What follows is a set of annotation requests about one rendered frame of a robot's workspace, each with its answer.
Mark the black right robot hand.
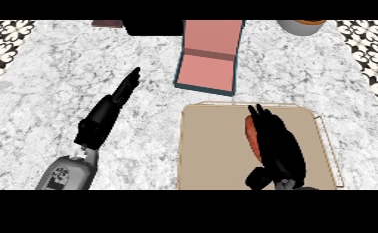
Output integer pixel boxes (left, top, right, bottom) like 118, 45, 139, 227
245, 103, 307, 191

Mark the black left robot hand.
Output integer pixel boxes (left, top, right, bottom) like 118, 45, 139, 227
73, 66, 142, 151

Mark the orange sweet potato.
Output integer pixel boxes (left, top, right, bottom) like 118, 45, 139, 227
244, 115, 265, 162

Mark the tan tray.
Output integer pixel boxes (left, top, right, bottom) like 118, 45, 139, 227
176, 100, 346, 191

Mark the pink box with teal rim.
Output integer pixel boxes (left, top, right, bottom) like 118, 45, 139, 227
173, 20, 247, 97

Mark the dark brown block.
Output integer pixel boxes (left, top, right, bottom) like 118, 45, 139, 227
92, 20, 124, 29

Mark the black appliance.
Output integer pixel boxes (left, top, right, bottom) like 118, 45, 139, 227
123, 20, 186, 37

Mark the grey pot with orange rim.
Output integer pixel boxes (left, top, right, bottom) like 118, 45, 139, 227
276, 20, 328, 37

